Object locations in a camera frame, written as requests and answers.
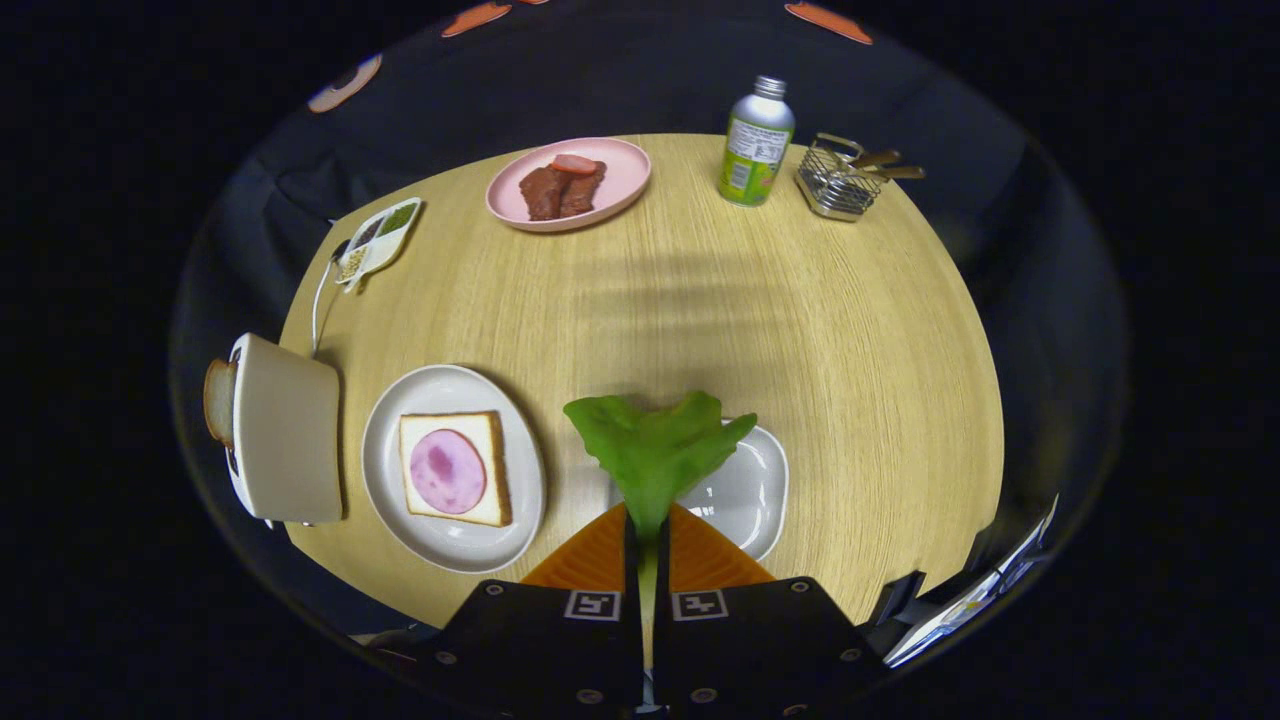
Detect metal wire basket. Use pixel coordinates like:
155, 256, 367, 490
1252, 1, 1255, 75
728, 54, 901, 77
796, 133, 886, 223

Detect white divided dish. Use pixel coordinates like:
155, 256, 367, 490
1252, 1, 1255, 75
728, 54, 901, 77
335, 197, 424, 294

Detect silver bottle with green label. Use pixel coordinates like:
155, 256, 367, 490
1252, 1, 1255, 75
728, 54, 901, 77
717, 75, 797, 208

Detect brown meat slices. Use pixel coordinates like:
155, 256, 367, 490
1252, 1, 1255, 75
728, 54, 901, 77
518, 160, 608, 222

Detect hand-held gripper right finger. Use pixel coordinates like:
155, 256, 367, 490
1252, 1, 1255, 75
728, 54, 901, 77
655, 503, 886, 716

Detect white toaster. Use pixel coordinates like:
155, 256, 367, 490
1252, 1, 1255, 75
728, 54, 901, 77
228, 332, 344, 527

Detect white sheet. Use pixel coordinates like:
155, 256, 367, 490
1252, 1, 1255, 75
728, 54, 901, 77
883, 495, 1061, 669

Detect wooden utensils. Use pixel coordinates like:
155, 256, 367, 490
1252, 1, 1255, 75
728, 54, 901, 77
845, 148, 927, 183

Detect green lettuce leaf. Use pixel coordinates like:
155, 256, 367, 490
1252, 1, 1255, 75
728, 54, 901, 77
563, 390, 759, 671

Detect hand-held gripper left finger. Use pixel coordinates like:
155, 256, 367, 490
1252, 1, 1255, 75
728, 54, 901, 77
425, 503, 641, 716

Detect pink ham slice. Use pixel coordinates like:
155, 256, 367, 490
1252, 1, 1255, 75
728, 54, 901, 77
410, 429, 488, 516

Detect white toaster cable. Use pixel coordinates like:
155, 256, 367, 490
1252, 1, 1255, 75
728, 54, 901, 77
311, 240, 351, 359

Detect white bread slice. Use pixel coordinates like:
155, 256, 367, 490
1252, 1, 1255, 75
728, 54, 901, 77
398, 410, 513, 528

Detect toasted bread slice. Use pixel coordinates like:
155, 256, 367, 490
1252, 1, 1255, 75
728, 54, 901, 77
203, 358, 239, 448

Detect round white plate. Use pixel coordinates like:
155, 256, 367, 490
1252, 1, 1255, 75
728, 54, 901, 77
361, 364, 547, 575

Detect small white rectangular dish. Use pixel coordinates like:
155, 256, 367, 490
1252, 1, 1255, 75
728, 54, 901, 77
610, 420, 790, 563

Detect pink plate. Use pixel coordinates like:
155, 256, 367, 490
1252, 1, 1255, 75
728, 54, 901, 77
485, 137, 653, 234

